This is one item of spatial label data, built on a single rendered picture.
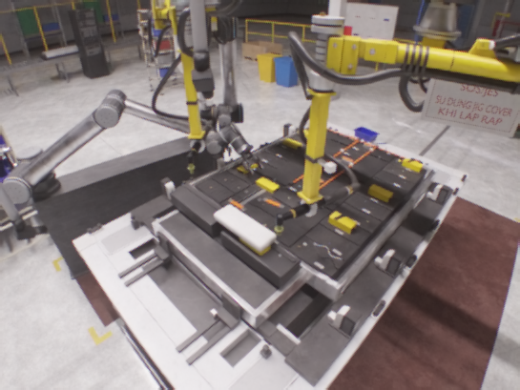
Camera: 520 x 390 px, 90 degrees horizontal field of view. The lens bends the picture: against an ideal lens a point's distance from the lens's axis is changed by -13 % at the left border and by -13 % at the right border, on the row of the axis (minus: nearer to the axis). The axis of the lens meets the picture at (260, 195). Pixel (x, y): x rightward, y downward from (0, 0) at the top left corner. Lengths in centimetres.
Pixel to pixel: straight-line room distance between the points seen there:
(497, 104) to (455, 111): 14
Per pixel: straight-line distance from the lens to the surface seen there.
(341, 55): 105
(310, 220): 182
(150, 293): 176
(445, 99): 118
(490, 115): 123
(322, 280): 155
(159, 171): 283
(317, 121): 114
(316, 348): 148
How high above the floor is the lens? 220
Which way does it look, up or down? 37 degrees down
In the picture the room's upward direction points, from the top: straight up
